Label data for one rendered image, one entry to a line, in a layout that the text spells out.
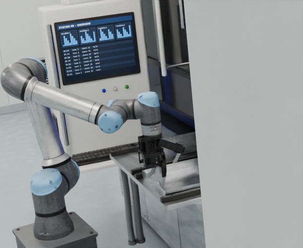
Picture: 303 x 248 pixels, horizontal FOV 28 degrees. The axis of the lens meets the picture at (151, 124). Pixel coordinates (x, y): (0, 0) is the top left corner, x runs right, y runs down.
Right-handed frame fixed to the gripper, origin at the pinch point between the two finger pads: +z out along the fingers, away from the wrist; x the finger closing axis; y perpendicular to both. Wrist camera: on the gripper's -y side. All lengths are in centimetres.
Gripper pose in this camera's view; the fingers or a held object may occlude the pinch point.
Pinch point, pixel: (162, 183)
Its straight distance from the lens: 233.8
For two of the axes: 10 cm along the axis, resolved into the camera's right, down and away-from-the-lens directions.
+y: -9.3, 1.9, -3.1
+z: 1.0, 9.5, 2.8
